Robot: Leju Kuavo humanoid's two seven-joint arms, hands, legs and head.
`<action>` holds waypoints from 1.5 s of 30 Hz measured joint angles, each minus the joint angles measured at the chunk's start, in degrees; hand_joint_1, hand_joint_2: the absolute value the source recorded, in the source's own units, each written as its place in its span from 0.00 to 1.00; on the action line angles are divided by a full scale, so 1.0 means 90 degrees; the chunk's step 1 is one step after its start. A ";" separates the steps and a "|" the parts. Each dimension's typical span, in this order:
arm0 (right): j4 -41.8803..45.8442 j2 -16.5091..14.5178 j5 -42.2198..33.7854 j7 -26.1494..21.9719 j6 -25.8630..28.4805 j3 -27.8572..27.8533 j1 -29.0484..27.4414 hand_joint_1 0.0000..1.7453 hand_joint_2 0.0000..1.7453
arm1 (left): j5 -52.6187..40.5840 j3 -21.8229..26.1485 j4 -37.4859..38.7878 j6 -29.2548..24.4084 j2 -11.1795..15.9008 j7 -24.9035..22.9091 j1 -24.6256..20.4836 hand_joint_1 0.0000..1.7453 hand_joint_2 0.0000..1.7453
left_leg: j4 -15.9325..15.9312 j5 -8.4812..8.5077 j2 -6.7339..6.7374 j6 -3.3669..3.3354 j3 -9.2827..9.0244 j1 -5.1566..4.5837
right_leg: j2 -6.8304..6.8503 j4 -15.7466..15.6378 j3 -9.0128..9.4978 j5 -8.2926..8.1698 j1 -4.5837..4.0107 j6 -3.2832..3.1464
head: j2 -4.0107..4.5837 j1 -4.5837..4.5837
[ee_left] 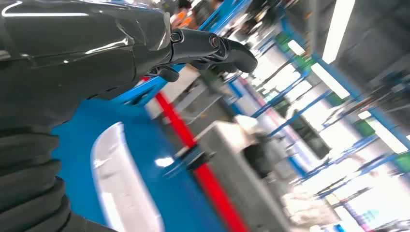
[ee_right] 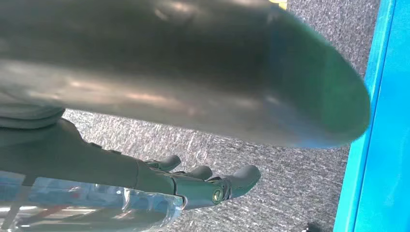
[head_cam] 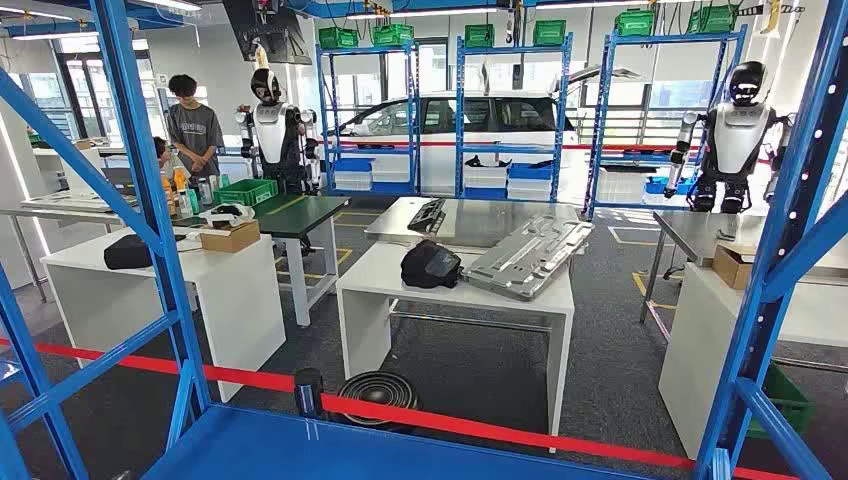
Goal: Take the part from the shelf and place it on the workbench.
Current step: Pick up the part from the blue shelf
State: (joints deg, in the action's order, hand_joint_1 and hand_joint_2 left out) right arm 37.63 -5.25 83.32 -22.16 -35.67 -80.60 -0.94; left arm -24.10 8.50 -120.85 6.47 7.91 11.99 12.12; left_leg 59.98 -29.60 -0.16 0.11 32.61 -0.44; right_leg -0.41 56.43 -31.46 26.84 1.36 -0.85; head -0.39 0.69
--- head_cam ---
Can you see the white cabinet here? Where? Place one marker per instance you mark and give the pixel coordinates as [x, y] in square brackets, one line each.
[73, 172]

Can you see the person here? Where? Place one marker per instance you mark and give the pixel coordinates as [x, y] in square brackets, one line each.
[161, 149]
[195, 132]

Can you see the black curved part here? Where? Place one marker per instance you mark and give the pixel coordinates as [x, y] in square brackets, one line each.
[487, 162]

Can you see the black barrier post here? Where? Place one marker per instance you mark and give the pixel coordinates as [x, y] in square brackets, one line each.
[309, 394]

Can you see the white headset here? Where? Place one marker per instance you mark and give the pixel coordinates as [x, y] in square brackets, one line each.
[228, 215]

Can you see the black welding helmet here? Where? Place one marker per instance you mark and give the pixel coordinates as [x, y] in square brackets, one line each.
[427, 265]

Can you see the white panel table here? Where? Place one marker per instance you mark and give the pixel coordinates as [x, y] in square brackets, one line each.
[232, 318]
[364, 331]
[696, 371]

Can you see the white bottle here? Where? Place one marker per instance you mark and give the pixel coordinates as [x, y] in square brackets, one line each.
[184, 204]

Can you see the blue plastic bin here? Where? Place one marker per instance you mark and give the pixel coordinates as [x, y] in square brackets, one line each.
[662, 187]

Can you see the white car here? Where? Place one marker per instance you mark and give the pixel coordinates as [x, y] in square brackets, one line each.
[437, 169]

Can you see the white bin stack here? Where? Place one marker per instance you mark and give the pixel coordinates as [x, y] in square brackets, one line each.
[391, 171]
[621, 187]
[485, 177]

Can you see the black ribbed plastic part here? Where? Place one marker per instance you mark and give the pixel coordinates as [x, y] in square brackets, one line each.
[427, 215]

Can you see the black hanging monitor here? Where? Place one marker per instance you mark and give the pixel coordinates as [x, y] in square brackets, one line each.
[265, 33]

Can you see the white black humanoid robot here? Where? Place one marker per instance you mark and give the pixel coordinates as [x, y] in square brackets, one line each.
[272, 132]
[735, 139]

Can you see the green plastic crate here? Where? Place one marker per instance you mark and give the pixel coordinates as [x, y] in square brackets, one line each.
[634, 24]
[393, 35]
[550, 32]
[245, 193]
[338, 38]
[479, 36]
[795, 401]
[712, 20]

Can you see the cardboard box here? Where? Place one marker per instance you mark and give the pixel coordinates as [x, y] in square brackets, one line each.
[232, 238]
[729, 268]

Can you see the black zip pouch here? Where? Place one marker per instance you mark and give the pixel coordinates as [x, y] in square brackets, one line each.
[126, 253]

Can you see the orange bottle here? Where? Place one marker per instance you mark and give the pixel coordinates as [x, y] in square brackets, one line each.
[169, 189]
[180, 179]

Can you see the stainless steel workbench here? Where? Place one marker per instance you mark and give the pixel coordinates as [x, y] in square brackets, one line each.
[689, 232]
[477, 222]
[60, 217]

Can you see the small metal bracket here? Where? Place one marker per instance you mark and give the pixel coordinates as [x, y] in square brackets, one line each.
[725, 234]

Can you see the silver metal plate part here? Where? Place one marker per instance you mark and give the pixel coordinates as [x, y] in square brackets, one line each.
[523, 262]
[73, 201]

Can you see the blue steel shelf rack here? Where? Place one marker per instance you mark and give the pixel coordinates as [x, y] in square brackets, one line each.
[371, 152]
[507, 150]
[331, 450]
[669, 38]

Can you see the green topped table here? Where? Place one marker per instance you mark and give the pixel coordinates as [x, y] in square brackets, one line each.
[298, 212]

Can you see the red barrier belt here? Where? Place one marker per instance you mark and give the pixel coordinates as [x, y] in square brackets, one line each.
[464, 424]

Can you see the yellow hanging hook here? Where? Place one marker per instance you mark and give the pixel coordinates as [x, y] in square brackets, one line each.
[770, 16]

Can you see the blue lidded bin stack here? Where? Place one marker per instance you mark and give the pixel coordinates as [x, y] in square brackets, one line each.
[352, 173]
[528, 182]

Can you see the green bottle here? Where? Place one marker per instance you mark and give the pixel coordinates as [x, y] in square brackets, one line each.
[193, 201]

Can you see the ceiling light strip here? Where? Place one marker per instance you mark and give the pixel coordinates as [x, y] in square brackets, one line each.
[60, 35]
[172, 5]

